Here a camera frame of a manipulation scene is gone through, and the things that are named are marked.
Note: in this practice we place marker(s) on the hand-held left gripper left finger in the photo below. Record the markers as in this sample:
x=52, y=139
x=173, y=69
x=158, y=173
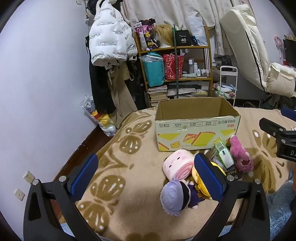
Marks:
x=84, y=178

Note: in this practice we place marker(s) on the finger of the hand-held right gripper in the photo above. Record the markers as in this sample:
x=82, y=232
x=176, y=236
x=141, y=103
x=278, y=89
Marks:
x=289, y=114
x=270, y=127

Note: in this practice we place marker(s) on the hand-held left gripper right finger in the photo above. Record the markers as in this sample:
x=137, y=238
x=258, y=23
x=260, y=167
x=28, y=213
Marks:
x=208, y=178

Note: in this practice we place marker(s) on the yellow plush toy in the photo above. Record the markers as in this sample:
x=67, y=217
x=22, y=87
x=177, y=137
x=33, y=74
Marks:
x=196, y=175

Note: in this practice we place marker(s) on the small black box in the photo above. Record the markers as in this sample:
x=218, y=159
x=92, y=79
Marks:
x=232, y=173

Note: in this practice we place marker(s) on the green and white packet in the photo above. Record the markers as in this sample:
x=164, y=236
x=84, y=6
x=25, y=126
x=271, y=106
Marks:
x=223, y=153

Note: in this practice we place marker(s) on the pink roll plush toy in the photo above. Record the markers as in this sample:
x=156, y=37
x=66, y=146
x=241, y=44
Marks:
x=178, y=162

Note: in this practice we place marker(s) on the pink bear plush toy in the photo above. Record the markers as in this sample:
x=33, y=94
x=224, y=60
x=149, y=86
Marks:
x=240, y=150

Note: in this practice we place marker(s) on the purple-haired plush doll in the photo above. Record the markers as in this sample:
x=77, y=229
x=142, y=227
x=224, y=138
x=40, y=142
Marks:
x=173, y=197

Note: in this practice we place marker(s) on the printed cardboard box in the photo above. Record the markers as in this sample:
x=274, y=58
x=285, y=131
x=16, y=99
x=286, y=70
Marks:
x=196, y=136

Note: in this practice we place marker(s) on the white cushion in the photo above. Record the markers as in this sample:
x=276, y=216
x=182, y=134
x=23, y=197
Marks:
x=282, y=78

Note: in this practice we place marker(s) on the beige butterfly pattern blanket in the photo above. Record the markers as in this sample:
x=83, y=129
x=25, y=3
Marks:
x=138, y=185

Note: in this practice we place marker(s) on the blue fuzzy blanket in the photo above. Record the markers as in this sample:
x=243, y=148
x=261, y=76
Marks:
x=279, y=204

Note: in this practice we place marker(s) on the plastic bag of plush toys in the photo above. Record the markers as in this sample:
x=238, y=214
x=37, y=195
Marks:
x=104, y=120

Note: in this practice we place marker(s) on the white trolley cart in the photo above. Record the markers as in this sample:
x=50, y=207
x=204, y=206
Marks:
x=229, y=69

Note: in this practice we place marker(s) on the beige pants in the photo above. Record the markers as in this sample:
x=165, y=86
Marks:
x=120, y=97

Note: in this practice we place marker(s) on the pile of papers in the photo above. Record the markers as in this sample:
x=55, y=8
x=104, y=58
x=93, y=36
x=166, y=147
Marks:
x=185, y=92

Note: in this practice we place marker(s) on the white folded mattress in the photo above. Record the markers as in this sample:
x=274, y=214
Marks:
x=245, y=34

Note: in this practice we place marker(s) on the black pants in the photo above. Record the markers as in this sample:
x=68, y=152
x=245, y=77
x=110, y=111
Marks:
x=99, y=88

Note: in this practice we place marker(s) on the row of cosmetic bottles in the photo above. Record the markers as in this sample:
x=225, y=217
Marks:
x=196, y=68

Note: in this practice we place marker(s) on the stack of books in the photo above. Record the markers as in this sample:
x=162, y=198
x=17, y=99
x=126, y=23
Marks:
x=157, y=95

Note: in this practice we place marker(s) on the black hanging garment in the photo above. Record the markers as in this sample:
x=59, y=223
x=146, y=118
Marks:
x=138, y=88

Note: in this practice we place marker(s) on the wooden shelf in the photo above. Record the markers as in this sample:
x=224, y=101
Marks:
x=196, y=47

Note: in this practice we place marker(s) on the green pole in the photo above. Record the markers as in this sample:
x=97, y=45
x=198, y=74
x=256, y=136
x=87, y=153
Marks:
x=177, y=69

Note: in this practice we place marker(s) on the red patterned bag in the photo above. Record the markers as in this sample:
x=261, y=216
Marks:
x=170, y=67

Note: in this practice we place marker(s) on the teal bag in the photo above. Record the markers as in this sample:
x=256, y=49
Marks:
x=153, y=71

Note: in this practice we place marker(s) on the black box with white print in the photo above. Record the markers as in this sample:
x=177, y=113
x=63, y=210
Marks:
x=183, y=38

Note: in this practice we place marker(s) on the clear plastic bags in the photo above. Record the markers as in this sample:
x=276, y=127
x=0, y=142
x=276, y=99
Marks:
x=196, y=25

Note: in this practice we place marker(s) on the blond wig on stand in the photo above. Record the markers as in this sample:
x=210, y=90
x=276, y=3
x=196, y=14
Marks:
x=164, y=32

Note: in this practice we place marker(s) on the white puffer jacket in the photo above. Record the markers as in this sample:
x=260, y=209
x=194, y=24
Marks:
x=106, y=34

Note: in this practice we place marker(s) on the beige patterned curtain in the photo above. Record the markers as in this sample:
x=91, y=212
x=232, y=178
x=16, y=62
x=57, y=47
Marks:
x=185, y=9

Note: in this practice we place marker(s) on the purple printed package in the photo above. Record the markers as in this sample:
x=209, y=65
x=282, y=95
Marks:
x=148, y=34

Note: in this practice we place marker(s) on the white wall socket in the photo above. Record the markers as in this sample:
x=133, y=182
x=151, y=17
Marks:
x=29, y=177
x=19, y=194

